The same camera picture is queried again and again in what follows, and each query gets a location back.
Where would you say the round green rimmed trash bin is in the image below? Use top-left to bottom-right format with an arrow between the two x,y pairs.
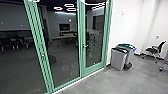
117,43 -> 138,70

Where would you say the black mesh office chair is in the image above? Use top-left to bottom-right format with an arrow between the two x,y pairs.
142,40 -> 168,64

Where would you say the green framed glass door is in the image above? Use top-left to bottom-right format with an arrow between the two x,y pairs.
0,0 -> 114,94

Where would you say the silver door handle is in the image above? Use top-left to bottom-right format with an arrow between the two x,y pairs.
82,42 -> 90,49

